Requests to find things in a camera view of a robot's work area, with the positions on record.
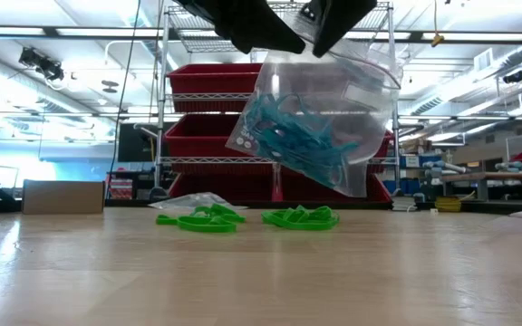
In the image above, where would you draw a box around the ceiling light strip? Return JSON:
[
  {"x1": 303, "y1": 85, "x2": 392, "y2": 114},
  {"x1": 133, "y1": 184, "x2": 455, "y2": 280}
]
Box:
[
  {"x1": 0, "y1": 25, "x2": 162, "y2": 37},
  {"x1": 441, "y1": 32, "x2": 522, "y2": 42}
]

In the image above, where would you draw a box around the small parts drawer cabinet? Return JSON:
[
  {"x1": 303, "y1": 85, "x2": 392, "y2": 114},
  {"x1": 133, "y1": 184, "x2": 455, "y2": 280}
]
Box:
[{"x1": 106, "y1": 178, "x2": 134, "y2": 200}]

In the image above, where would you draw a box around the chrome wire shelf cart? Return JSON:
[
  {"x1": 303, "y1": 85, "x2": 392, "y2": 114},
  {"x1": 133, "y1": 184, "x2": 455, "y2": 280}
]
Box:
[{"x1": 154, "y1": 0, "x2": 402, "y2": 210}]

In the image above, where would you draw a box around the black monitor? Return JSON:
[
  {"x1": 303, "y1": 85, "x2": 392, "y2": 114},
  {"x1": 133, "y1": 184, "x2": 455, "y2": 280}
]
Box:
[{"x1": 118, "y1": 122, "x2": 165, "y2": 163}]

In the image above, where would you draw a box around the small cardboard box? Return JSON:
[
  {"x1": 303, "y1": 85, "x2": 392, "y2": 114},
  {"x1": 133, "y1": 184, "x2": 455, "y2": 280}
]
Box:
[{"x1": 21, "y1": 179, "x2": 106, "y2": 216}]

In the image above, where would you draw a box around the green rubber band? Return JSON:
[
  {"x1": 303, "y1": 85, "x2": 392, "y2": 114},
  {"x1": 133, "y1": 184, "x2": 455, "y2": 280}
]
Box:
[
  {"x1": 155, "y1": 214, "x2": 238, "y2": 235},
  {"x1": 190, "y1": 203, "x2": 247, "y2": 225},
  {"x1": 283, "y1": 204, "x2": 335, "y2": 223},
  {"x1": 260, "y1": 210, "x2": 341, "y2": 232}
]

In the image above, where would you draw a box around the wooden workbench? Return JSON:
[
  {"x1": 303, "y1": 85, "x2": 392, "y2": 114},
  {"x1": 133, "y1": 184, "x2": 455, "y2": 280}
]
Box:
[{"x1": 439, "y1": 170, "x2": 522, "y2": 203}]

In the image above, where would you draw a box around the black ceiling fixture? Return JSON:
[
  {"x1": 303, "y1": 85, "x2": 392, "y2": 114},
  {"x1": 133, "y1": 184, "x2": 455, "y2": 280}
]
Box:
[{"x1": 18, "y1": 46, "x2": 65, "y2": 82}]

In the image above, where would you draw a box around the black spool yellow wire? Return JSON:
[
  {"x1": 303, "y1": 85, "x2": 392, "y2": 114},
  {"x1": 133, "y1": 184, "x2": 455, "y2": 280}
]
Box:
[{"x1": 433, "y1": 195, "x2": 465, "y2": 214}]

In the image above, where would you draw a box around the black hanging cable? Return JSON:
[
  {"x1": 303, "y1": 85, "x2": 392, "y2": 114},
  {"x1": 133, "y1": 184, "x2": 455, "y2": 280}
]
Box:
[{"x1": 108, "y1": 0, "x2": 142, "y2": 200}]

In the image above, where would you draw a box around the yellow hanging cord plug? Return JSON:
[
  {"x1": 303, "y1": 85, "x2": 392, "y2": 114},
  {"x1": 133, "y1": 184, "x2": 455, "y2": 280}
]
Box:
[{"x1": 430, "y1": 0, "x2": 446, "y2": 49}]

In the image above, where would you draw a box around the blue storage crate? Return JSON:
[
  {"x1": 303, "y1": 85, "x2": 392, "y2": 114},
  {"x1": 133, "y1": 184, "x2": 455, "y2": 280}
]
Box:
[{"x1": 399, "y1": 153, "x2": 444, "y2": 169}]

